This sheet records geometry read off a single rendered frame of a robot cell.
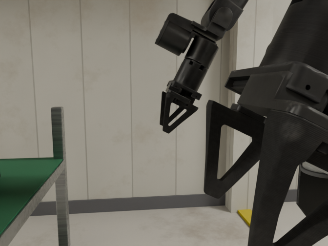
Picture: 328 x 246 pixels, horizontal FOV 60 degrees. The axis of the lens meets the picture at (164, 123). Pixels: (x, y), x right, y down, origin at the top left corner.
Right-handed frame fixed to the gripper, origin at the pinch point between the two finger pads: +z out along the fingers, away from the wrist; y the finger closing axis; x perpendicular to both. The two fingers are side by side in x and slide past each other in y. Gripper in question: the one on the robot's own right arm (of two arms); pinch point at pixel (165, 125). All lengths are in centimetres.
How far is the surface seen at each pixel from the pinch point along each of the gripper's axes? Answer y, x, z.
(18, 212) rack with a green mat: 12.1, -17.8, 23.8
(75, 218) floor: -177, -10, 122
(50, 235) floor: -151, -22, 128
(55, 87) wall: -186, -73, 27
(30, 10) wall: -184, -115, -20
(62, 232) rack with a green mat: -22, -10, 45
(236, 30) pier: -177, 41, -81
